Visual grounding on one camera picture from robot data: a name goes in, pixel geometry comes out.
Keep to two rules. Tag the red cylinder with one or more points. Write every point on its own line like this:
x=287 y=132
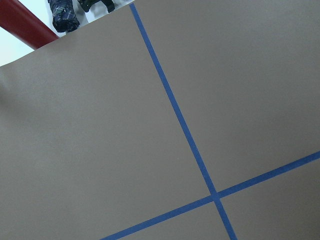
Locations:
x=19 y=21

